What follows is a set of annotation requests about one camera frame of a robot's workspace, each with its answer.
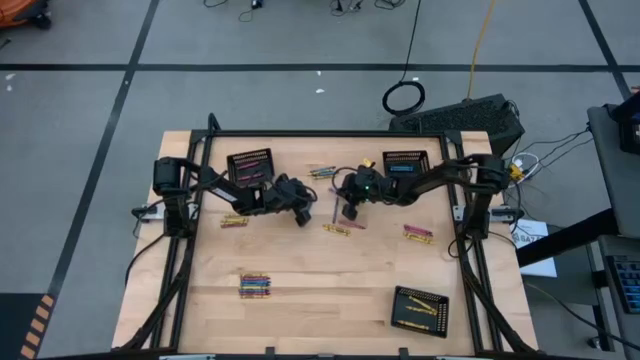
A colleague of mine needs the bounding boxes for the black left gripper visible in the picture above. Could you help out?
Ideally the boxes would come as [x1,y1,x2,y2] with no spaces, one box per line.
[262,172,319,229]

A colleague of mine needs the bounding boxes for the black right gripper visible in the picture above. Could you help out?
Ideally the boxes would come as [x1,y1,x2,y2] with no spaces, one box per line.
[335,164,389,222]

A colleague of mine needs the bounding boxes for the black plastic mesh basket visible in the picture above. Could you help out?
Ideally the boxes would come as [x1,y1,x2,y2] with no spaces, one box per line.
[382,149,432,185]
[225,147,276,188]
[390,284,451,340]

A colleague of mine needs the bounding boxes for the black perforated computer case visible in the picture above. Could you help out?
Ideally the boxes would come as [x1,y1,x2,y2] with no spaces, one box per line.
[388,93,526,162]

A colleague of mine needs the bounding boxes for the white paper sign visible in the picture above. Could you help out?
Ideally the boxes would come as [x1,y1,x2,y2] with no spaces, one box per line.
[509,218,558,279]

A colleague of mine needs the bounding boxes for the black metal crossbar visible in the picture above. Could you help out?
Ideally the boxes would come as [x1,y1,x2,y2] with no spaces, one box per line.
[516,207,619,267]

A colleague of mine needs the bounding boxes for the grey side table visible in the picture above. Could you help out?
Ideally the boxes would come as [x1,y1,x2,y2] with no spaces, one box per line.
[586,104,640,239]

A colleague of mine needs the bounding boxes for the black keyboard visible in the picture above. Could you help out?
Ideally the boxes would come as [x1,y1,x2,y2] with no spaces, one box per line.
[603,253,640,315]

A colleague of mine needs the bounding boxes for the black mat with orange stripes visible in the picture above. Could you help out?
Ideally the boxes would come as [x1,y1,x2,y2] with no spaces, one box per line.
[0,292,57,360]

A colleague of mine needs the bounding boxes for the orange shop vacuum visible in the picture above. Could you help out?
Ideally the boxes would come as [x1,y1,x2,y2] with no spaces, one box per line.
[0,0,53,31]

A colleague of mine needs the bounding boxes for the black metal table frame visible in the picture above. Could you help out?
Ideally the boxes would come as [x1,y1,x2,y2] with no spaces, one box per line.
[112,112,539,357]

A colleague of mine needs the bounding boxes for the black coiled cable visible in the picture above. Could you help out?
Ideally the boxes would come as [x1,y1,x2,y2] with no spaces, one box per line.
[381,0,427,118]

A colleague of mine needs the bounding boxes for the yellow hanging cable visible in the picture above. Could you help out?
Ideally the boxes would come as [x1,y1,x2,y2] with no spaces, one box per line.
[465,0,498,103]

